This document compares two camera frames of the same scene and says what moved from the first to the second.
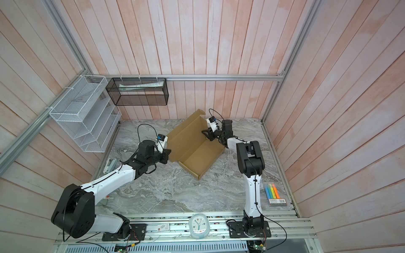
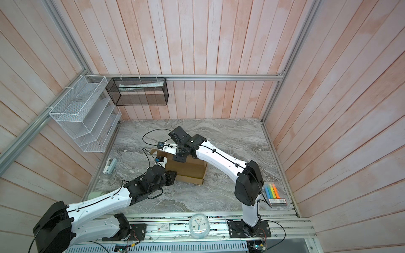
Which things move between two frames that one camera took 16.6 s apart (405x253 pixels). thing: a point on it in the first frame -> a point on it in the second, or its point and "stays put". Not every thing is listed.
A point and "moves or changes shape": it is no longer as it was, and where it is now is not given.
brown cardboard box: [194, 151] moves or changes shape
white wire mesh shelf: [86, 116] stays put
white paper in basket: [134, 86] stays put
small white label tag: [164, 227] stays put
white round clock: [199, 225] stays put
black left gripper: [165, 154] -> [170, 174]
